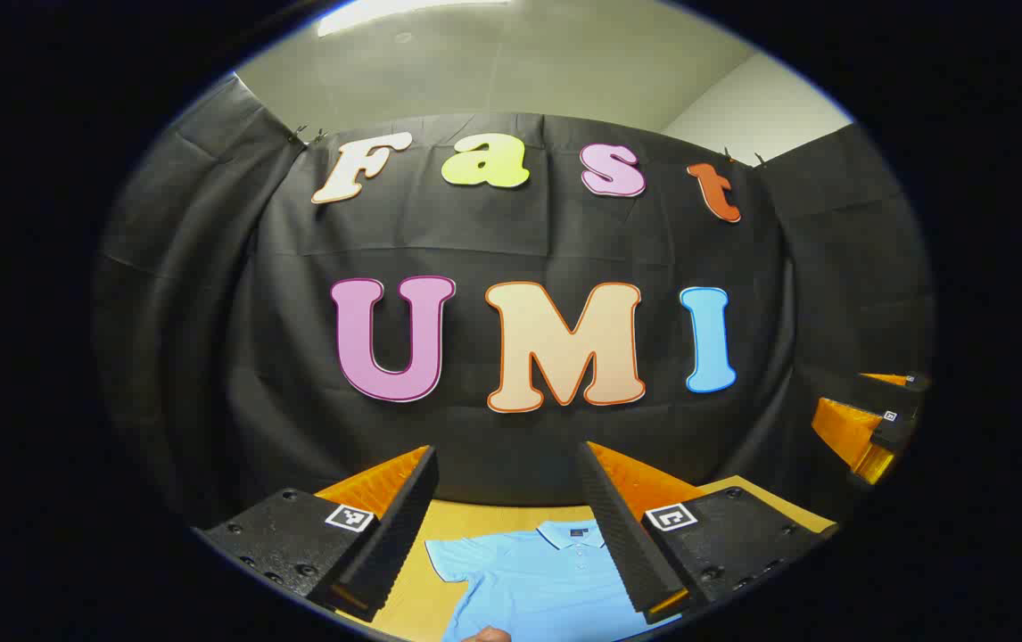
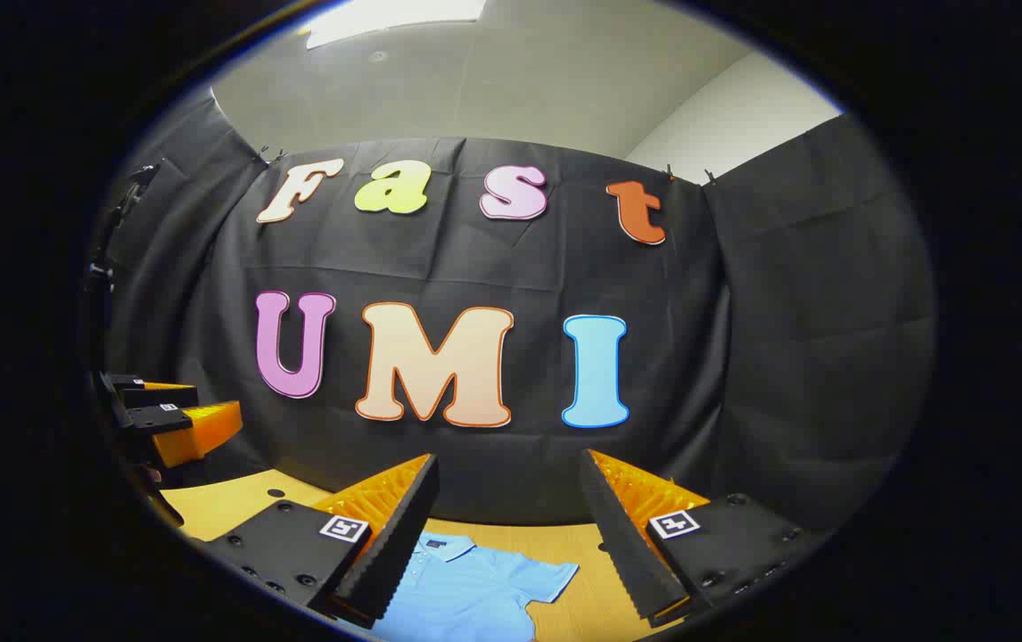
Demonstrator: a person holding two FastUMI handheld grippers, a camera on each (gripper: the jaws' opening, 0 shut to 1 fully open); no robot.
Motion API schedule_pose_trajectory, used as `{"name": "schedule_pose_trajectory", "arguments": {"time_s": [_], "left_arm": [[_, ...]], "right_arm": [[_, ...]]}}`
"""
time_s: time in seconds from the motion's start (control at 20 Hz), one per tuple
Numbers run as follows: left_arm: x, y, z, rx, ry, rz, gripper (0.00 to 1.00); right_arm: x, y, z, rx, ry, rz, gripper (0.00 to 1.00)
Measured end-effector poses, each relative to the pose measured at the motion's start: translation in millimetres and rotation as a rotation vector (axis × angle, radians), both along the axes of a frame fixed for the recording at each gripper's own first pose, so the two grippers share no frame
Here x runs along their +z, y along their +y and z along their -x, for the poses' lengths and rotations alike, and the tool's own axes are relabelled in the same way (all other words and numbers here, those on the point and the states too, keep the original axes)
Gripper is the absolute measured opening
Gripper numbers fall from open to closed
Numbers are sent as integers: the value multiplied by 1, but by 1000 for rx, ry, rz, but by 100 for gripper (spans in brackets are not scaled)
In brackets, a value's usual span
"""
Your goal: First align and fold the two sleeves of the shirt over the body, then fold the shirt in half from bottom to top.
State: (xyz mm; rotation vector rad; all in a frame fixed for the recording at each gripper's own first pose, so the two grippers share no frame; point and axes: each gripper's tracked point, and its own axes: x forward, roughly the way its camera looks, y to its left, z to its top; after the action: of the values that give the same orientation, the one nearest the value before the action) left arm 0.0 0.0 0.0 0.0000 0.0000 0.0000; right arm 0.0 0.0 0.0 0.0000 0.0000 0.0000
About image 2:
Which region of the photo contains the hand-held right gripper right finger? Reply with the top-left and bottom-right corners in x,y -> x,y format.
578,449 -> 828,625

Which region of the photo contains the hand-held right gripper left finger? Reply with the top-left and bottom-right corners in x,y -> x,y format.
206,453 -> 441,630

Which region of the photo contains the light blue T-shirt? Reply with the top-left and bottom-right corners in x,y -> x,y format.
373,532 -> 580,642

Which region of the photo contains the black backdrop cloth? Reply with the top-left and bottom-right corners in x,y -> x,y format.
96,94 -> 935,536

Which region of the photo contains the ceiling light panel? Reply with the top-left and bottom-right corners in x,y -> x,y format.
304,0 -> 487,51

